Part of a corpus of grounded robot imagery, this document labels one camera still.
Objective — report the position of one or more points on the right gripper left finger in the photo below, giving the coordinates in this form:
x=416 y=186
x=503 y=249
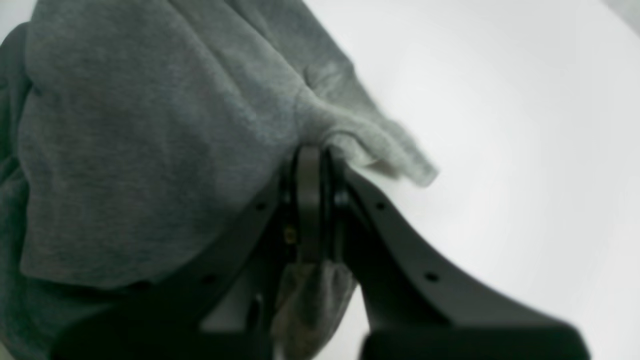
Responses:
x=219 y=306

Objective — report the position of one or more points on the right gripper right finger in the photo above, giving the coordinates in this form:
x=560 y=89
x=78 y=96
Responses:
x=420 y=305

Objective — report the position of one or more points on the grey t-shirt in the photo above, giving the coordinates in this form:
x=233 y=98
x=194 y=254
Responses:
x=133 y=131

